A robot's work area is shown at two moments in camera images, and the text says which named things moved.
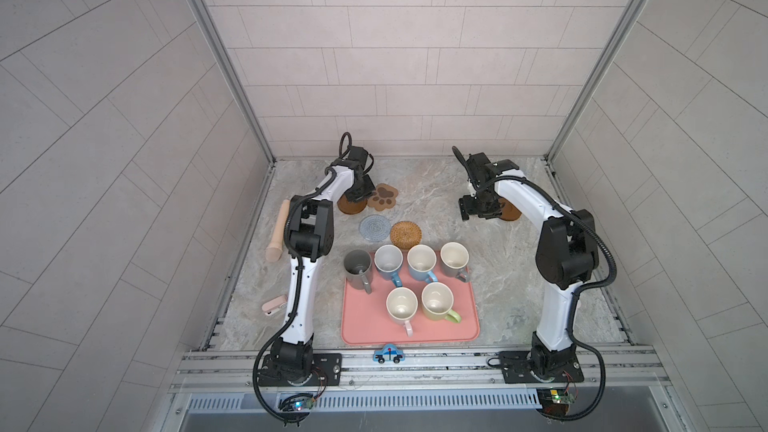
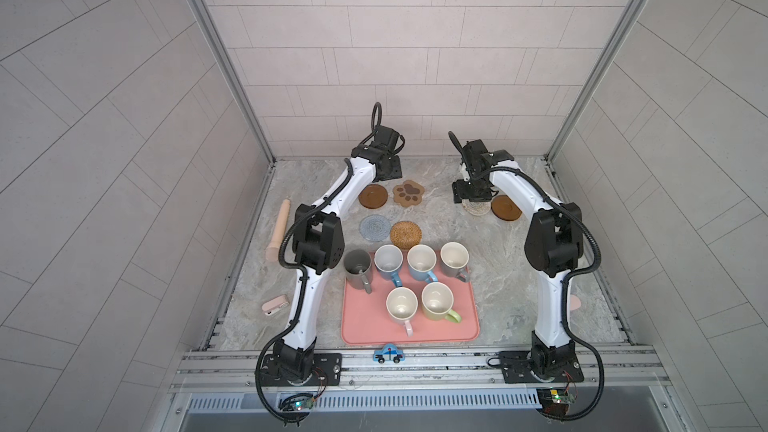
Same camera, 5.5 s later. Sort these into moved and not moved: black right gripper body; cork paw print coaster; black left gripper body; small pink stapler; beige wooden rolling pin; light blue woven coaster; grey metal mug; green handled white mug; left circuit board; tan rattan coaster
Moved: cork paw print coaster; black left gripper body; black right gripper body
Not moved: tan rattan coaster; green handled white mug; beige wooden rolling pin; grey metal mug; small pink stapler; left circuit board; light blue woven coaster
